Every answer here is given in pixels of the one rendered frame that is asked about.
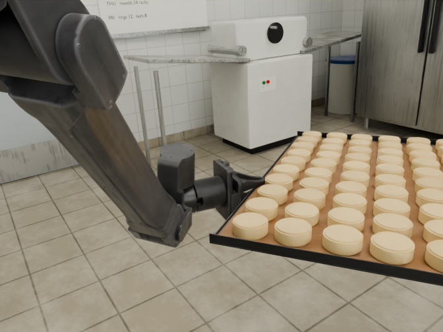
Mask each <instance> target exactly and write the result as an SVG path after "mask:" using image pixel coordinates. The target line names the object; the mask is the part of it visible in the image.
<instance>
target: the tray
mask: <svg viewBox="0 0 443 332"><path fill-rule="evenodd" d="M302 133H304V132H302V131H297V136H296V137H295V138H294V139H293V141H292V142H291V143H290V145H288V147H287V148H286V149H285V150H284V151H283V153H282V154H281V155H280V156H279V157H278V158H277V160H276V161H275V162H274V164H273V165H272V166H271V167H270V168H269V169H268V170H267V172H266V173H265V174H264V175H263V177H266V175H267V174H268V173H269V172H270V171H271V170H272V168H273V167H274V166H275V164H276V163H277V162H278V161H279V160H280V159H281V157H282V156H283V155H284V153H285V152H286V151H287V150H288V149H289V147H290V146H291V145H292V143H294V141H295V140H296V139H297V138H298V137H301V136H302ZM378 138H379V136H372V141H373V142H378ZM400 139H401V142H400V144H406V143H407V139H408V138H400ZM429 140H430V146H435V145H436V141H437V140H432V139H429ZM256 188H257V187H255V188H253V189H252V190H251V191H250V192H249V193H248V194H247V196H246V197H245V198H244V199H243V201H242V202H241V203H240V204H239V205H238V206H237V208H236V209H235V210H234V211H233V213H232V214H231V215H230V216H229V217H228V218H227V220H226V221H225V222H224V223H223V225H222V226H221V227H220V228H219V229H218V230H217V232H216V233H215V234H212V233H209V237H210V243H211V244H218V245H222V246H228V247H233V248H240V249H244V250H250V251H254V252H261V253H265V254H271V255H276V256H282V257H286V258H293V259H297V260H304V261H308V262H314V263H321V264H325V265H332V266H336V267H342V268H346V269H353V270H357V271H364V272H368V273H375V274H379V275H385V276H389V277H396V278H400V279H407V280H411V281H417V282H422V283H428V284H432V285H439V286H443V274H442V273H435V272H431V271H423V270H420V269H412V268H408V267H401V266H396V265H390V264H385V263H378V262H371V261H366V260H360V259H355V258H348V257H344V256H337V255H333V254H325V253H322V252H314V251H310V250H303V249H298V248H292V247H287V246H280V245H276V244H269V243H265V242H257V241H253V240H246V239H242V238H235V237H230V236H223V235H219V234H220V233H221V231H222V230H223V228H224V227H225V226H226V225H227V224H228V223H229V221H230V220H231V219H232V217H233V216H234V215H235V214H236V213H237V212H238V210H239V209H240V208H241V206H242V205H243V204H244V203H245V202H246V201H247V199H248V198H249V196H250V195H251V194H252V193H253V192H254V191H255V189H256Z"/></svg>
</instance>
